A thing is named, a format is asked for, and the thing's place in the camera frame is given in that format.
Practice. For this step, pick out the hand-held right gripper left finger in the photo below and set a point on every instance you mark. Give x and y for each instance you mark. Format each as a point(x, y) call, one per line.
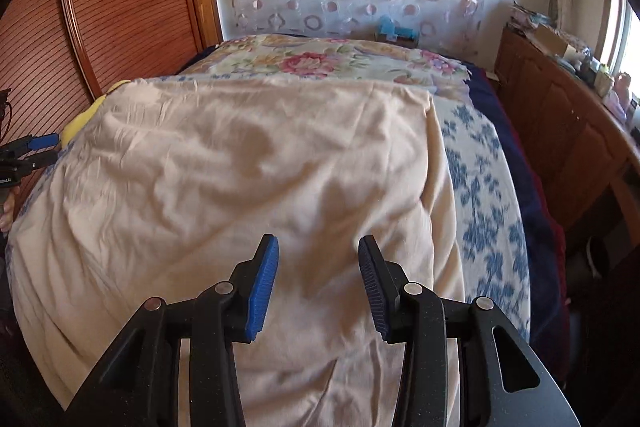
point(262, 292)

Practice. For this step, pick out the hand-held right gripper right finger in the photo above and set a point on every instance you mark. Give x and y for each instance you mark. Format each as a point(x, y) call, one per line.
point(372, 292)

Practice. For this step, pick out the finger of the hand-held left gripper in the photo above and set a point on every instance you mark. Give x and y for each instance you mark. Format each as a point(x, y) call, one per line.
point(42, 141)
point(40, 158)

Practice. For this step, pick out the beige printed t-shirt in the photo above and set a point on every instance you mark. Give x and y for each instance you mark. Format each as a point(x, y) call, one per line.
point(225, 187)

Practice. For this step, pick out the person's left hand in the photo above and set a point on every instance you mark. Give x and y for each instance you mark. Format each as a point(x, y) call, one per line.
point(6, 217)

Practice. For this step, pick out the yellow plush toy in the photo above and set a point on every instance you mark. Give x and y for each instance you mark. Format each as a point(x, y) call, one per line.
point(85, 122)

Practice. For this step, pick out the blue floral bed cloth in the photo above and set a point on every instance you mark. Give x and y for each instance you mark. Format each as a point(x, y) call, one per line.
point(482, 187)

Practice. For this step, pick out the dark blue bed sheet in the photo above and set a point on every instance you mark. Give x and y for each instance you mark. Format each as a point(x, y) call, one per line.
point(530, 187)

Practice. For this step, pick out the pink floral blanket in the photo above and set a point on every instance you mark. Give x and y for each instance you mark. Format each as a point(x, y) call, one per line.
point(310, 62)

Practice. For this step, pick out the wooden side cabinet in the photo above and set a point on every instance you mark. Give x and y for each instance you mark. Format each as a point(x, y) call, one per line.
point(560, 132)

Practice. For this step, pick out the blue toy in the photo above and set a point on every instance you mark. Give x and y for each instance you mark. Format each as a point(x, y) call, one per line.
point(392, 27)

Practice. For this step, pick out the open cardboard box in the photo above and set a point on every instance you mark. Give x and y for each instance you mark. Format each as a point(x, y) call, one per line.
point(550, 42)

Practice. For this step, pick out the pink figurine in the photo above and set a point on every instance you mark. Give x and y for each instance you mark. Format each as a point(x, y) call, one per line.
point(620, 94)

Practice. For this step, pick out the pile of papers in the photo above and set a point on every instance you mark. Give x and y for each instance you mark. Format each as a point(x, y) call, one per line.
point(527, 14)

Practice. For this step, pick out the round dark hand fan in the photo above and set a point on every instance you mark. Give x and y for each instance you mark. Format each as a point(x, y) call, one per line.
point(553, 5)

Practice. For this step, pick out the wooden-framed window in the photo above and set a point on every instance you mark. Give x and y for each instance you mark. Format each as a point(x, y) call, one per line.
point(622, 42)

